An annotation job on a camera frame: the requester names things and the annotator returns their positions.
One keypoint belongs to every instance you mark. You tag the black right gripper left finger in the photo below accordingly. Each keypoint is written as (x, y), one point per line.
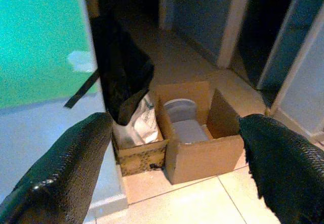
(58, 173)

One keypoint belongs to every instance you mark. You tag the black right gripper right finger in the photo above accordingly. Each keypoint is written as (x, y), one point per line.
(283, 166)

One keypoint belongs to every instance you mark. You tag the stained cardboard box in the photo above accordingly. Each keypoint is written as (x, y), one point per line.
(141, 153)

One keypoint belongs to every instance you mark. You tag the open brown cardboard box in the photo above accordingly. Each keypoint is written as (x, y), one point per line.
(200, 143)

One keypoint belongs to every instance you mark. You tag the black tape strip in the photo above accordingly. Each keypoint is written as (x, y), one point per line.
(81, 90)

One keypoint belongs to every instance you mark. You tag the white plastic bag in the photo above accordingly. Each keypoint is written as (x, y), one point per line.
(144, 125)

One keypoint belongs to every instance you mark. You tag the grey round plate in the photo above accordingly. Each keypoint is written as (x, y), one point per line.
(180, 109)

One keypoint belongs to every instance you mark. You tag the black bag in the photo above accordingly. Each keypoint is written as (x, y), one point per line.
(121, 69)

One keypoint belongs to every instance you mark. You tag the blue glass door panel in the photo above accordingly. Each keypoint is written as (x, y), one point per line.
(291, 44)

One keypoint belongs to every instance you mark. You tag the white door frame post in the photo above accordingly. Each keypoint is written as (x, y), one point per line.
(234, 24)

